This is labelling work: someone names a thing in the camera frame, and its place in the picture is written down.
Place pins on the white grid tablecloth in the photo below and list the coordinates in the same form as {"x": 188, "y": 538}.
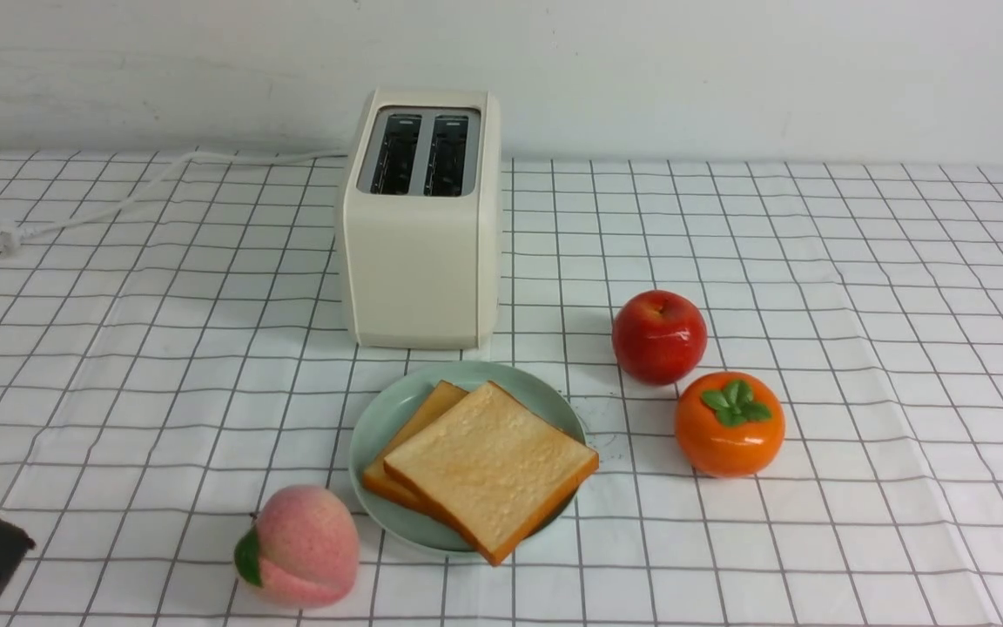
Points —
{"x": 165, "y": 373}

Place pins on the toast slice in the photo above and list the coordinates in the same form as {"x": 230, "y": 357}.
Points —
{"x": 493, "y": 469}
{"x": 374, "y": 477}

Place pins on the light green plate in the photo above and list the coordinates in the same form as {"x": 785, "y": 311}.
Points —
{"x": 392, "y": 408}

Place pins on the orange fake persimmon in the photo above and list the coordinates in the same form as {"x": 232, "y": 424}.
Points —
{"x": 729, "y": 425}

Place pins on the red fake apple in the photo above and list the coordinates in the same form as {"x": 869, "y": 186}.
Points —
{"x": 658, "y": 337}

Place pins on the cream white toaster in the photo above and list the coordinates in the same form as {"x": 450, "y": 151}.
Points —
{"x": 419, "y": 220}

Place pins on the pink fake peach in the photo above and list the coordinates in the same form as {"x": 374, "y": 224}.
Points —
{"x": 302, "y": 549}

